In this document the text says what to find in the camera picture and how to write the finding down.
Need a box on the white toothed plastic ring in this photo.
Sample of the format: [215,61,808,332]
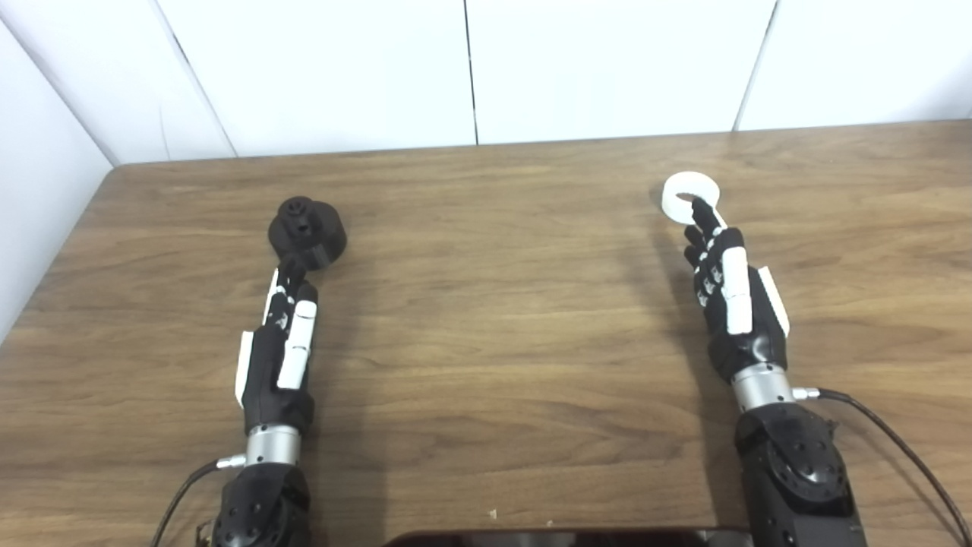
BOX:
[661,172,721,226]

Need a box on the round black plastic part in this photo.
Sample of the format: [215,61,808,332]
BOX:
[267,196,349,270]

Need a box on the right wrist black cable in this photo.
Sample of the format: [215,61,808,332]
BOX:
[792,387,972,544]

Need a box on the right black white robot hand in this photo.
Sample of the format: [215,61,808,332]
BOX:
[682,198,792,384]

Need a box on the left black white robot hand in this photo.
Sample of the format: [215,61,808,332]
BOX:
[234,257,320,435]

